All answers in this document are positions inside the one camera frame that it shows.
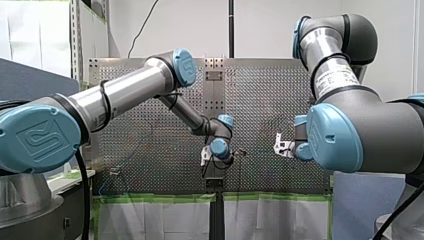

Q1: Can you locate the blue cable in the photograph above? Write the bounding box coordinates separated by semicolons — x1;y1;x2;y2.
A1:
97;156;135;196

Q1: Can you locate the thin black wall cable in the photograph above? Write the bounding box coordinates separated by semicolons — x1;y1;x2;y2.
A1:
127;0;160;59

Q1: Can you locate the black panel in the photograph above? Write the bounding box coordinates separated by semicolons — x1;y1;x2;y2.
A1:
49;179;95;240

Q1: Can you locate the metal shelf rack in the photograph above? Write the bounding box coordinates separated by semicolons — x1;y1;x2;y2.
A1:
68;0;112;83

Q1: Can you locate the grey board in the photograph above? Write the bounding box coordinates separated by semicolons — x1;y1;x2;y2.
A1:
332;170;407;240

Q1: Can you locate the black upright pole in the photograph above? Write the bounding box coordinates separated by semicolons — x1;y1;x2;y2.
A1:
228;0;235;59

